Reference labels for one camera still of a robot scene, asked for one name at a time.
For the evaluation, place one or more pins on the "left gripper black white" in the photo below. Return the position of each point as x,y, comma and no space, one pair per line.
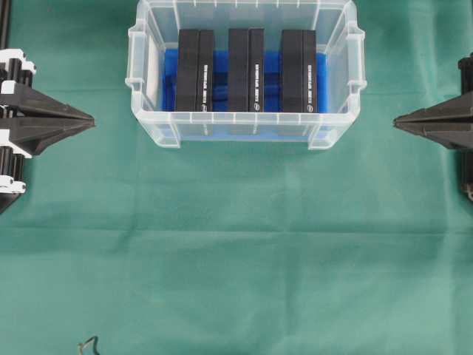
21,138

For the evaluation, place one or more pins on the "black camera box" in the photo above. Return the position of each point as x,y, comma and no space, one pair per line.
246,63
298,71
195,69

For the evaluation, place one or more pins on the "clear plastic storage case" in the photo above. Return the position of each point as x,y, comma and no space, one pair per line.
152,68

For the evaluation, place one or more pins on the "green table cloth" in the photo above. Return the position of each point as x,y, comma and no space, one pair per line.
240,247

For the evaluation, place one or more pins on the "blue foam insert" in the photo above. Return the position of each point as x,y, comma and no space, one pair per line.
230,132

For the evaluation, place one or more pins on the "black frame rail left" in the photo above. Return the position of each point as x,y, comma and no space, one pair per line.
5,23

